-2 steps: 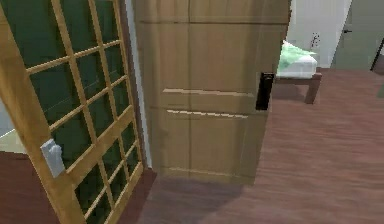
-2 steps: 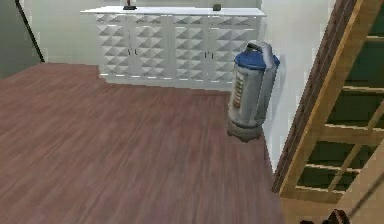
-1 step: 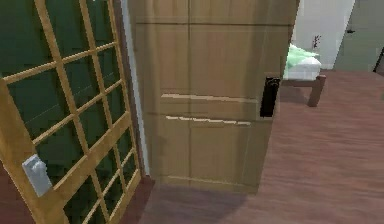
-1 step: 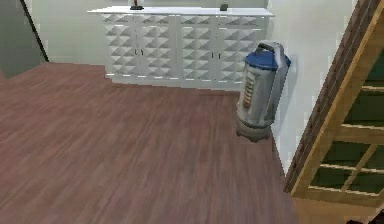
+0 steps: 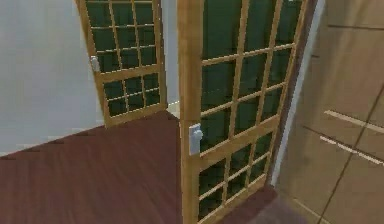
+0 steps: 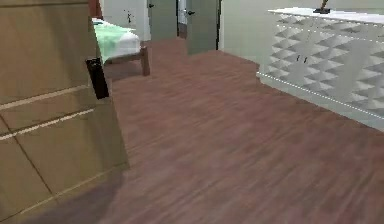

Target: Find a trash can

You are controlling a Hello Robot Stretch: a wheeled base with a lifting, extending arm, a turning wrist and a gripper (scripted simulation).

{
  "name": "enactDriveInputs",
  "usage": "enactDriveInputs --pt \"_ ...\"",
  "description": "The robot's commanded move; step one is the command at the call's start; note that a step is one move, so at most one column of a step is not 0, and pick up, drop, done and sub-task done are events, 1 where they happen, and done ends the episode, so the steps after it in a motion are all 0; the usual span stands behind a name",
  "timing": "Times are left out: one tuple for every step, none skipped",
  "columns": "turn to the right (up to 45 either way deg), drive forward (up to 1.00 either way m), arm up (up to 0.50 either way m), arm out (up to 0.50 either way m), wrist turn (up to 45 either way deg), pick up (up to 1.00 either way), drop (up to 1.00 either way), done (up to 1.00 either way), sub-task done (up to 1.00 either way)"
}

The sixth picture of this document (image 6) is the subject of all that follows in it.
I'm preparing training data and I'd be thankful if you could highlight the grey room door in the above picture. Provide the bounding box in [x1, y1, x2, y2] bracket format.
[185, 0, 221, 56]
[147, 0, 179, 42]

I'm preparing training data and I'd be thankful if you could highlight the bed with green blanket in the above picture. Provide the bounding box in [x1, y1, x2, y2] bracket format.
[89, 17, 151, 77]

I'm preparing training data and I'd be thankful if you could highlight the white faceted sideboard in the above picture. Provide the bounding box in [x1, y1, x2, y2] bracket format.
[256, 7, 384, 132]

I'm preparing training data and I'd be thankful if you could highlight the tan wooden cabinet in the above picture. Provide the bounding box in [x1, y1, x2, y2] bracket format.
[0, 0, 131, 224]

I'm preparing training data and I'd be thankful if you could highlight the dark ornament on black base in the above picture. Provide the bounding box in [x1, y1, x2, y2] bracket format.
[312, 0, 332, 15]

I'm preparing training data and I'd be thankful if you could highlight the black cabinet handle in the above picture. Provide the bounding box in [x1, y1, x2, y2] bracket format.
[85, 57, 110, 101]

